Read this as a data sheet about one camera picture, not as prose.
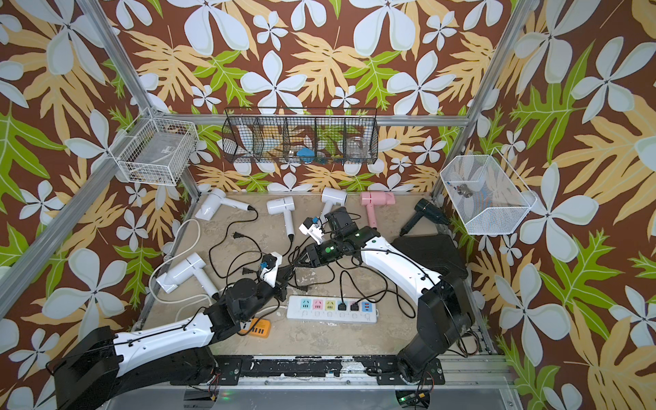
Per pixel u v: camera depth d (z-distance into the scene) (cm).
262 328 80
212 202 111
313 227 72
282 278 70
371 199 111
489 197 83
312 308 84
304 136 99
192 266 91
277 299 68
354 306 83
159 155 85
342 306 83
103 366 41
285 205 110
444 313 43
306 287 89
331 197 111
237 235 105
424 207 108
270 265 64
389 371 73
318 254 68
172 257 101
